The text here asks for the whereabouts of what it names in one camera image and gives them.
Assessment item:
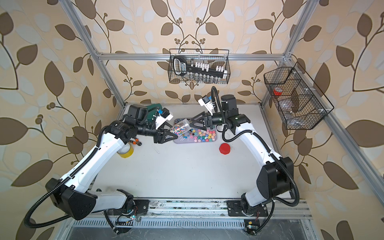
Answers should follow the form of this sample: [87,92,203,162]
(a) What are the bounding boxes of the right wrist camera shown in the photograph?
[198,96,216,116]

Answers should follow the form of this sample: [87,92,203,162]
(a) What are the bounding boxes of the black wire basket right wall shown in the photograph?
[264,63,334,130]

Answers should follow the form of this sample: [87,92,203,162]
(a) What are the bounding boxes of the black wire basket wall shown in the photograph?
[168,48,231,85]
[264,63,334,130]

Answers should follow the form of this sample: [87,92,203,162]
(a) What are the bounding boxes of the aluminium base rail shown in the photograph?
[66,198,313,229]

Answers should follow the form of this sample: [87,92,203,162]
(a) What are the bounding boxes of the pile of star candies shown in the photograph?
[190,129,217,143]

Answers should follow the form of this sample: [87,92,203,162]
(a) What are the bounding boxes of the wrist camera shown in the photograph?
[155,108,173,130]
[198,96,216,116]

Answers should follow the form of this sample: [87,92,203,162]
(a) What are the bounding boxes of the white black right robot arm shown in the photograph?
[190,87,300,236]

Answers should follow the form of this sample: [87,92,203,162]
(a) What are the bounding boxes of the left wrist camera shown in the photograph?
[155,108,173,130]

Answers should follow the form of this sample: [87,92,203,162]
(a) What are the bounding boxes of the black wire basket back wall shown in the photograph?
[168,48,231,85]

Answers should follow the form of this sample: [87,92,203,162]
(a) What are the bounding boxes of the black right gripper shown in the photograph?
[190,111,229,132]

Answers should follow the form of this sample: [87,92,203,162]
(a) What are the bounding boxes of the green plastic tool case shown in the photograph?
[147,104,163,121]

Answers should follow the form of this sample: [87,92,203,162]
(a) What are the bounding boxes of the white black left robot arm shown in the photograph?
[24,105,178,229]

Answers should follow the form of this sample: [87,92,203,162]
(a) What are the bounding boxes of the small clear sprinkles jar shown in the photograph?
[170,119,192,136]

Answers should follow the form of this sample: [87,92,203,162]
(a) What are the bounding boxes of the red jar lid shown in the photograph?
[219,143,231,155]

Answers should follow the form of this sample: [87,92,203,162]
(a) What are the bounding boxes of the red item in basket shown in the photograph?
[273,87,284,97]

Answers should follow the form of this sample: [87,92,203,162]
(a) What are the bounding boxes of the black socket set rack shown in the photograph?
[168,55,231,84]

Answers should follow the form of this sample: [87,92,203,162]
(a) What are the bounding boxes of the lilac plastic tray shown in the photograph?
[174,126,218,144]

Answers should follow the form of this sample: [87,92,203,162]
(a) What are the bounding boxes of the yellow tape roll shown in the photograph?
[117,143,134,158]

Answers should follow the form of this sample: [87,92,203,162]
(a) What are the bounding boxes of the orange handled pliers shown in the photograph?
[129,138,142,146]

